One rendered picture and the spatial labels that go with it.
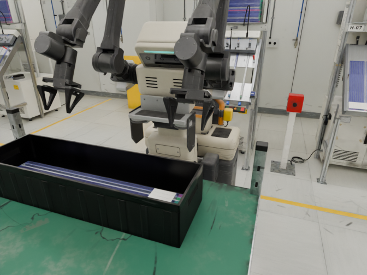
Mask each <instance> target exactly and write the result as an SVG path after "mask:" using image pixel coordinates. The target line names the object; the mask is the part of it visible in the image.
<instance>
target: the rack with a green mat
mask: <svg viewBox="0 0 367 275"><path fill-rule="evenodd" d="M6 112H7V116H8V120H9V123H10V126H11V130H12V132H13V136H14V140H15V139H18V138H20V137H22V136H24V135H26V133H25V130H24V127H23V123H22V119H21V115H20V112H19V108H16V107H11V108H9V109H6ZM267 151H268V142H263V141H257V142H256V148H255V153H254V161H253V170H252V178H251V186H250V188H244V187H238V186H233V185H230V184H224V183H218V182H213V181H208V180H203V193H202V201H201V203H200V205H199V207H198V210H197V212H196V215H195V216H194V218H193V220H192V223H191V225H190V227H189V230H188V232H187V234H186V236H185V238H184V240H183V242H182V245H181V247H180V248H176V247H172V246H169V245H166V244H162V243H159V242H155V241H152V240H148V239H145V238H141V237H138V236H134V235H130V234H127V233H124V232H120V231H117V230H113V229H110V228H106V227H103V226H100V225H96V224H92V223H89V222H85V221H83V220H79V219H75V218H72V217H68V216H64V215H62V214H58V213H55V212H51V211H47V210H44V209H41V208H37V207H33V206H30V205H27V204H23V203H20V202H16V201H13V200H9V199H5V198H2V197H0V275H250V272H251V264H252V256H253V248H254V240H255V235H256V227H257V219H258V211H259V203H260V199H261V191H262V184H263V177H264V170H265V163H266V158H267Z"/></svg>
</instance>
